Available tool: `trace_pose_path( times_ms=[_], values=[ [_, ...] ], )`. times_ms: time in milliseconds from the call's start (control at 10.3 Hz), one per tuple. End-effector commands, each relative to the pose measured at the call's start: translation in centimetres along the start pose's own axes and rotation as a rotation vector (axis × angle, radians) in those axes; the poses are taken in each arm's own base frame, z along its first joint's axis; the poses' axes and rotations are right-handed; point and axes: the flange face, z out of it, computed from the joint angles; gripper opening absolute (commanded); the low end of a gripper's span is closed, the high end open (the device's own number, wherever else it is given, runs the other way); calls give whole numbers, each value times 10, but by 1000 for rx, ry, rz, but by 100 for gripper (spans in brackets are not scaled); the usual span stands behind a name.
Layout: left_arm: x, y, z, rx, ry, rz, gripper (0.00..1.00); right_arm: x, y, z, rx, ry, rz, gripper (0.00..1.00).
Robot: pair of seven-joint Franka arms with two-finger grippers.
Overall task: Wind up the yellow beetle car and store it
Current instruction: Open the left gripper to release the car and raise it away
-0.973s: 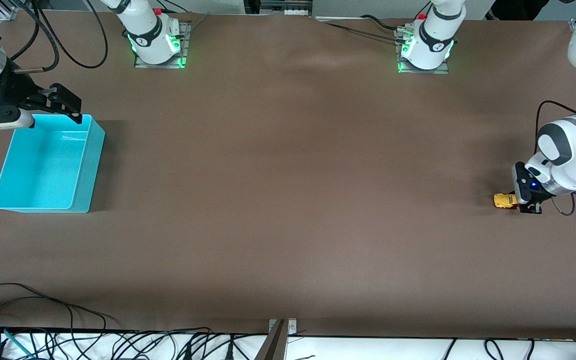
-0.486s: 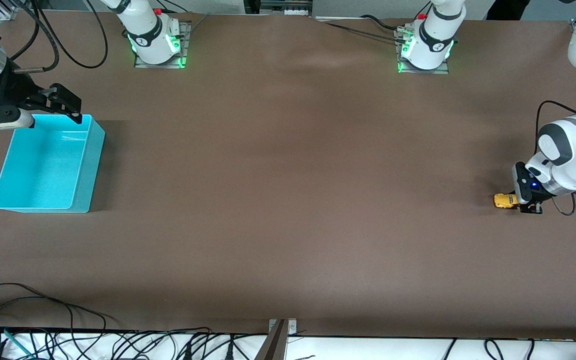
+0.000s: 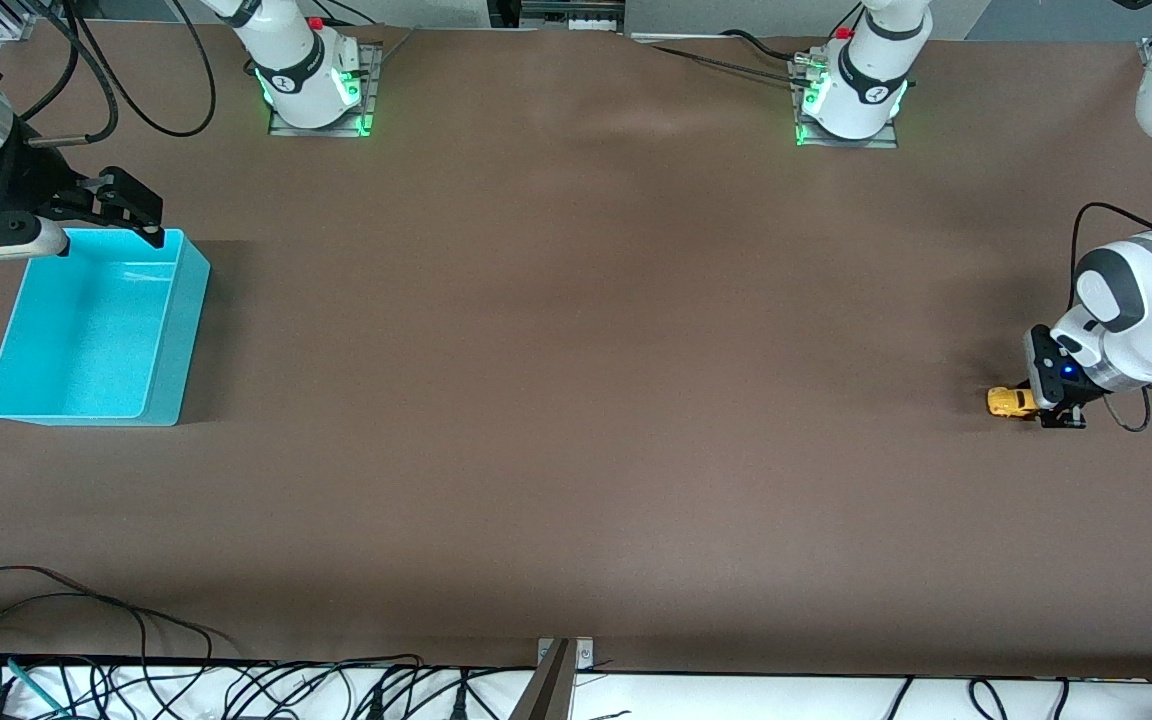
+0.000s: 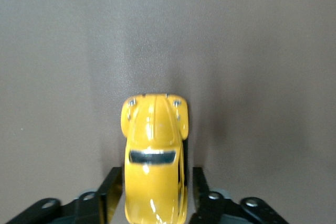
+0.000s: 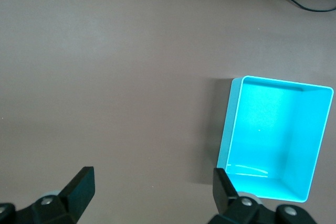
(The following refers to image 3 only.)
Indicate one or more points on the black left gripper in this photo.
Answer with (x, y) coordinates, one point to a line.
(1063, 391)

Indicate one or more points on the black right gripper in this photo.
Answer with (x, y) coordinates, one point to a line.
(36, 179)

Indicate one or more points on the yellow beetle toy car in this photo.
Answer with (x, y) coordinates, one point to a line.
(1008, 402)

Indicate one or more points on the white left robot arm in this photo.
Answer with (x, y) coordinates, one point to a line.
(1146, 300)

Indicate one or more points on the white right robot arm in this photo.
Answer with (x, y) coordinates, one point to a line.
(286, 60)

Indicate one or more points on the turquoise plastic bin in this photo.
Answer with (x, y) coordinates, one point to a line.
(86, 340)

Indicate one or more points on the white side board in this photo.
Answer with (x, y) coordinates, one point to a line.
(736, 700)

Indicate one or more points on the black power plug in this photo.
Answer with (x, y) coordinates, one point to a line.
(373, 702)
(457, 702)

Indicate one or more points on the grey metal bar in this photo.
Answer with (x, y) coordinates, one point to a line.
(546, 690)

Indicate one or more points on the aluminium frame with clear panel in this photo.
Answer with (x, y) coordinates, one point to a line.
(11, 18)

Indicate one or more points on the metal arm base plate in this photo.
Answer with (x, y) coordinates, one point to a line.
(886, 141)
(372, 90)

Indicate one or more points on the silver metal bracket plate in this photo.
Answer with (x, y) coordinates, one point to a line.
(584, 655)

